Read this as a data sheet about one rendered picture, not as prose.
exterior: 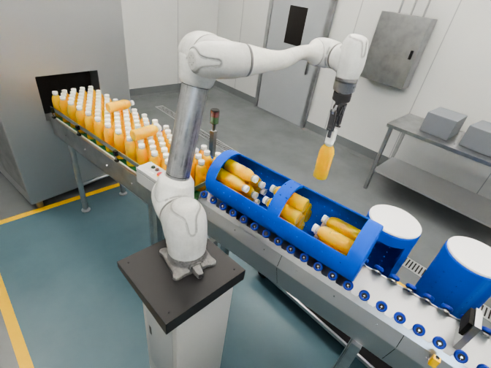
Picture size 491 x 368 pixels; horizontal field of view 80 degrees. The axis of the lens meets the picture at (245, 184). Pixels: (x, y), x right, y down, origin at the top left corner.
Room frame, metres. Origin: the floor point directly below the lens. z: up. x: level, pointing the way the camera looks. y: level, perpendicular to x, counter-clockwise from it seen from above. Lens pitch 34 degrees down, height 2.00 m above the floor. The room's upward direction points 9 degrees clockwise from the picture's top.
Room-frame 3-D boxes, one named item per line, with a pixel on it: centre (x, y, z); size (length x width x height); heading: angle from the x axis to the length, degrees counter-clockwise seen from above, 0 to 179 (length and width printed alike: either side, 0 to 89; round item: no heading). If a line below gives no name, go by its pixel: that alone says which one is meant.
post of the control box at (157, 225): (1.33, 0.50, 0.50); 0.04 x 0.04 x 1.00; 56
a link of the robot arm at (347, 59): (1.27, -0.33, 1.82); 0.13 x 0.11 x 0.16; 32
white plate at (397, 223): (1.31, -0.85, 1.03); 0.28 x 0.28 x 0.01
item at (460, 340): (0.71, -0.94, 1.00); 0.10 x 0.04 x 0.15; 146
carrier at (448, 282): (1.12, -1.20, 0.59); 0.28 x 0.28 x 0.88
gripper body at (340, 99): (1.26, -0.35, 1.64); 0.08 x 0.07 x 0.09; 148
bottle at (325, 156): (1.27, -0.36, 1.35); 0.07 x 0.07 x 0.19
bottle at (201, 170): (1.51, 0.28, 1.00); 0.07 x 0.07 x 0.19
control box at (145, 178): (1.33, 0.50, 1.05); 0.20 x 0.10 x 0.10; 56
